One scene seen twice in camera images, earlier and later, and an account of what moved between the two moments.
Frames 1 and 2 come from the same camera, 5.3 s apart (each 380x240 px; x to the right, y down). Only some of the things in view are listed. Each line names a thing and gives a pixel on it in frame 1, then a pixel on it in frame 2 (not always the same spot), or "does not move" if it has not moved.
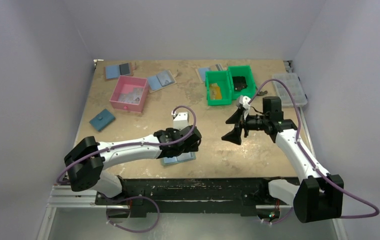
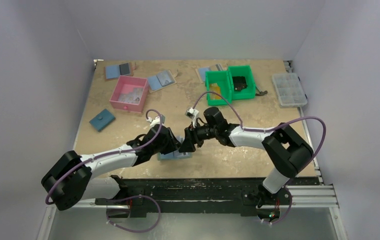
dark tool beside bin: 262,93 does not move
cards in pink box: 131,97 does not move
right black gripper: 243,122 → 194,135
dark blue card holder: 102,120 does not move
